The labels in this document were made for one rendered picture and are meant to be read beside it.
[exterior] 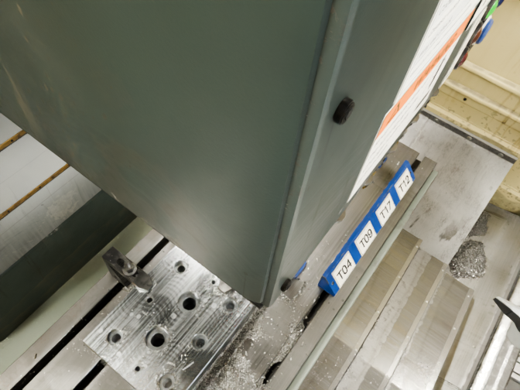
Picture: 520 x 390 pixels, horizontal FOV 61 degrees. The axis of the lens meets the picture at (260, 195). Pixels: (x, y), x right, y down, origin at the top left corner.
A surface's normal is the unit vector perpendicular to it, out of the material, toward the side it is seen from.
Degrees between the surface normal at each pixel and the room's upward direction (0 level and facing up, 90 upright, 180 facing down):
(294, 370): 0
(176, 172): 90
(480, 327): 17
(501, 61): 90
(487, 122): 90
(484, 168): 24
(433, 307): 8
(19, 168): 90
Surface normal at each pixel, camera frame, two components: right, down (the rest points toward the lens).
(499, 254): -0.17, -0.68
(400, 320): 0.16, -0.62
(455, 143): -0.18, -0.22
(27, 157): 0.80, 0.53
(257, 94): -0.60, 0.65
